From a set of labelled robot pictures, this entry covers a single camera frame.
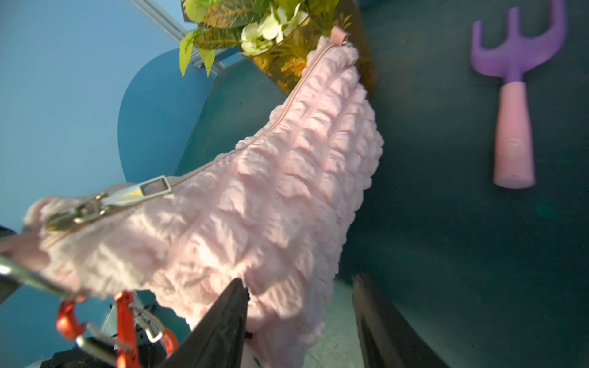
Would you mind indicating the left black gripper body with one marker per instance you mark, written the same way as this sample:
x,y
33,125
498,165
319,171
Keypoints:
x,y
149,356

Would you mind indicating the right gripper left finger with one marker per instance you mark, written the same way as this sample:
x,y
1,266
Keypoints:
x,y
218,340

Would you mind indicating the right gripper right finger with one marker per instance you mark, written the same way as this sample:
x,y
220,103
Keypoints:
x,y
386,338

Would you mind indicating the red carabiner clip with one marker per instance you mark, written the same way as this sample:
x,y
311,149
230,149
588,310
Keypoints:
x,y
121,349

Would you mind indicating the pink puffy bag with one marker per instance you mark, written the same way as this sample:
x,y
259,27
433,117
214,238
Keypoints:
x,y
274,212

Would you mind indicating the silver zipper pull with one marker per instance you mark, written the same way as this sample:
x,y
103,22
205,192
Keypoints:
x,y
104,203

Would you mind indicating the purple pink toy rake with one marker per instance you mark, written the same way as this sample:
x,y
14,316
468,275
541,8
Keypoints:
x,y
514,161

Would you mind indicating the artificial plant bouquet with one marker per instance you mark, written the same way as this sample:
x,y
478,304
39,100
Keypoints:
x,y
254,27

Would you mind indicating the left diagonal aluminium post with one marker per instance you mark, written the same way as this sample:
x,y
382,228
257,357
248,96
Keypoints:
x,y
175,26

